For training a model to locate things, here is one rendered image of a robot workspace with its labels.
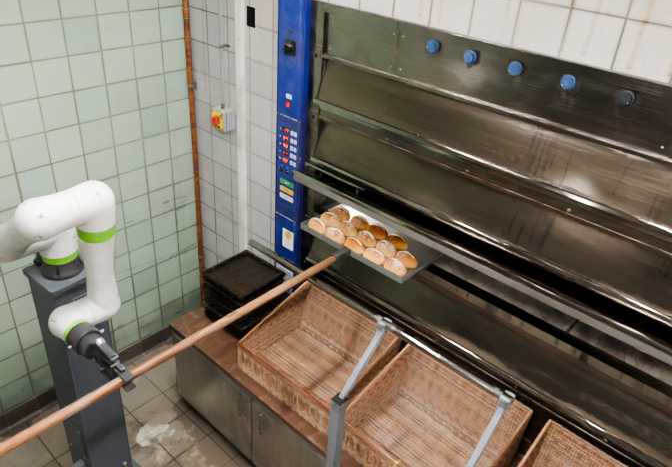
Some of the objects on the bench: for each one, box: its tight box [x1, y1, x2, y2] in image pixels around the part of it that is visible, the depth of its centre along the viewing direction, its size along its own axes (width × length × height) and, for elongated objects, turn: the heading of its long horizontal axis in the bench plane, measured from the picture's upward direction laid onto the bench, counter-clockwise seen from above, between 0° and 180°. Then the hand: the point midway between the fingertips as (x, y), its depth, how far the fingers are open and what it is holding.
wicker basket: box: [237, 281, 403, 437], centre depth 257 cm, size 49×56×28 cm
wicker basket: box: [342, 337, 533, 467], centre depth 224 cm, size 49×56×28 cm
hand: (124, 378), depth 173 cm, fingers closed on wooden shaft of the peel, 3 cm apart
